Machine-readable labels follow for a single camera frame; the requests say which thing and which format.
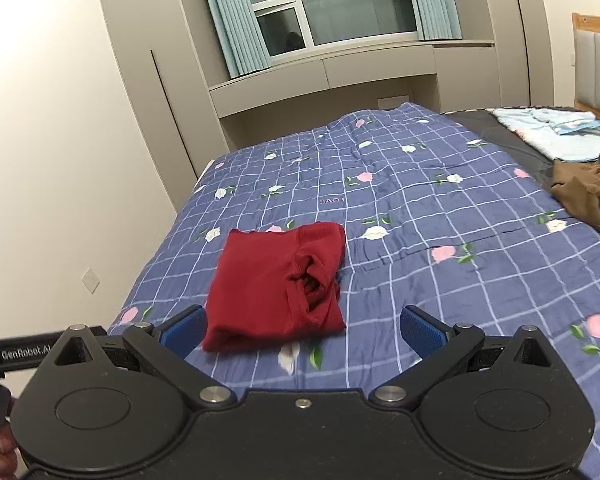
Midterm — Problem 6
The white-framed window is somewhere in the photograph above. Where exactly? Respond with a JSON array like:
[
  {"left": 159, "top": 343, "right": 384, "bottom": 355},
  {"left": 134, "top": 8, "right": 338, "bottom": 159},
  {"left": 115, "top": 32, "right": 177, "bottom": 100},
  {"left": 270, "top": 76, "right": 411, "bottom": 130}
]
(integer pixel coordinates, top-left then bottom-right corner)
[{"left": 252, "top": 0, "right": 421, "bottom": 58}]

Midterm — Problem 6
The beige window cabinet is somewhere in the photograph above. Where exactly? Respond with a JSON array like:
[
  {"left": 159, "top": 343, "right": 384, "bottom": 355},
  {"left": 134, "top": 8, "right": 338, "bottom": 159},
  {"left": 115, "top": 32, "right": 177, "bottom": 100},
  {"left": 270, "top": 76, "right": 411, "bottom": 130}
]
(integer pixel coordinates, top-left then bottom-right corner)
[{"left": 209, "top": 40, "right": 503, "bottom": 121}]

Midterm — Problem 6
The light blue curtain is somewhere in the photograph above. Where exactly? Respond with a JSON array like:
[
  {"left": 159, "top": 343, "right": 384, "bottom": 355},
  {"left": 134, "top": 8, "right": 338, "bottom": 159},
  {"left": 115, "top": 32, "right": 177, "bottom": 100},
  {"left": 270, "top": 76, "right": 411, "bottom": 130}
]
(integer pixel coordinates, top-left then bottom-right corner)
[
  {"left": 400, "top": 0, "right": 463, "bottom": 42},
  {"left": 196, "top": 0, "right": 272, "bottom": 78}
]

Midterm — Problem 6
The wooden padded headboard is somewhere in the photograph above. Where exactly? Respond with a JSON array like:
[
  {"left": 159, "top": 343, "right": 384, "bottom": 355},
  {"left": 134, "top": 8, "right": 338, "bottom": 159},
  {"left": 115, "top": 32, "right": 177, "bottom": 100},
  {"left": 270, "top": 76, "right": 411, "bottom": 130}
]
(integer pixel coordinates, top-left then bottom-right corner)
[{"left": 571, "top": 11, "right": 600, "bottom": 123}]

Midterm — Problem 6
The brown cloth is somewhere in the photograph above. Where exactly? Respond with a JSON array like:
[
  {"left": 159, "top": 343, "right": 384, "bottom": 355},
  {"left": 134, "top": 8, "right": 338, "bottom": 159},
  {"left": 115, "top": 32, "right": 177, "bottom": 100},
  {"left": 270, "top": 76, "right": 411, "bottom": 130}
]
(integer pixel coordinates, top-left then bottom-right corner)
[{"left": 550, "top": 130, "right": 600, "bottom": 251}]

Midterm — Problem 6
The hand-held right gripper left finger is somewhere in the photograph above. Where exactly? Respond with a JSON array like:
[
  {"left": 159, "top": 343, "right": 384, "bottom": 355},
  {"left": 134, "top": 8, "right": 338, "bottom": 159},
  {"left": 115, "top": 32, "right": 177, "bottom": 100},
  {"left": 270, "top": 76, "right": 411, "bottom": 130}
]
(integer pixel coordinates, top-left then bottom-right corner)
[{"left": 43, "top": 305, "right": 238, "bottom": 412}]

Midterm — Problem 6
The beige wardrobe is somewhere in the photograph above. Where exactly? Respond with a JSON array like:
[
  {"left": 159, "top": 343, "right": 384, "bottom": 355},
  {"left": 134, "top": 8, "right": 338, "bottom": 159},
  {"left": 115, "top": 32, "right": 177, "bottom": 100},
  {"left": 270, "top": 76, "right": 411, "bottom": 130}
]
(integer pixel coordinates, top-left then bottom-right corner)
[
  {"left": 92, "top": 0, "right": 231, "bottom": 213},
  {"left": 475, "top": 0, "right": 556, "bottom": 111}
]

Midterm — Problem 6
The person's left hand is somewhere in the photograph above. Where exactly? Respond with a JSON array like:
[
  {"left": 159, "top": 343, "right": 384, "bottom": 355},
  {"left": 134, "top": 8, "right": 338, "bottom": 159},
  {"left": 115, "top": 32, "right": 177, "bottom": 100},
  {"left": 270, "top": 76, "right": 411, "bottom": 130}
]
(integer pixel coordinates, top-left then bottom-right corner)
[{"left": 0, "top": 431, "right": 21, "bottom": 480}]

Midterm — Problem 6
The dark bed sheet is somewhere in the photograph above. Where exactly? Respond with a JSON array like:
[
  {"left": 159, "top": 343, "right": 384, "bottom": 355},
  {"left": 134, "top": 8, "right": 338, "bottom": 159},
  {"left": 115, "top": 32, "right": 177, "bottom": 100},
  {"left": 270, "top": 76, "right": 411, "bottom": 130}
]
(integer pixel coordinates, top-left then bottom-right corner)
[{"left": 440, "top": 106, "right": 561, "bottom": 176}]

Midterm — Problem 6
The red long-sleeve shirt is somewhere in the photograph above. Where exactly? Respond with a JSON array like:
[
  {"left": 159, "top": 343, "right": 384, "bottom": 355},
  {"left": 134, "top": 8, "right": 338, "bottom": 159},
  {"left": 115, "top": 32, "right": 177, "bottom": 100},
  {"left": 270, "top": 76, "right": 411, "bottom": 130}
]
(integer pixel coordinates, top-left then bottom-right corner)
[{"left": 201, "top": 222, "right": 348, "bottom": 353}]

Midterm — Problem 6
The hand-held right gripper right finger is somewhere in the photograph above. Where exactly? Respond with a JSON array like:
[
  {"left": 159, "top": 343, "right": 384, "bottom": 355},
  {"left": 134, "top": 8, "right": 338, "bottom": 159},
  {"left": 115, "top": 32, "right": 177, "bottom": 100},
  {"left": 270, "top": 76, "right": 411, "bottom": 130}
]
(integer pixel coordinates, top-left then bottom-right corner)
[{"left": 367, "top": 305, "right": 564, "bottom": 408}]

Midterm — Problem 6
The light blue blanket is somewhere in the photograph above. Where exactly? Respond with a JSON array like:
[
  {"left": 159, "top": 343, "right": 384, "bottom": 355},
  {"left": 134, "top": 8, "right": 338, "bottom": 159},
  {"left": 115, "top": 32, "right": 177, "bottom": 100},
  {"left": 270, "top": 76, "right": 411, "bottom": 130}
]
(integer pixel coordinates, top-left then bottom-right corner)
[{"left": 490, "top": 106, "right": 600, "bottom": 163}]

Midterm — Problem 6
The blue checked floral quilt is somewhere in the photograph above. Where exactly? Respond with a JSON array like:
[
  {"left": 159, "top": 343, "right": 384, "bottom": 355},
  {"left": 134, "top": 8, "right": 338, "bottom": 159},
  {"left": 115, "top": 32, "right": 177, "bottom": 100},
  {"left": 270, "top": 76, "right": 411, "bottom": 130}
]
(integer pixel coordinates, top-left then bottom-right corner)
[{"left": 107, "top": 102, "right": 600, "bottom": 480}]

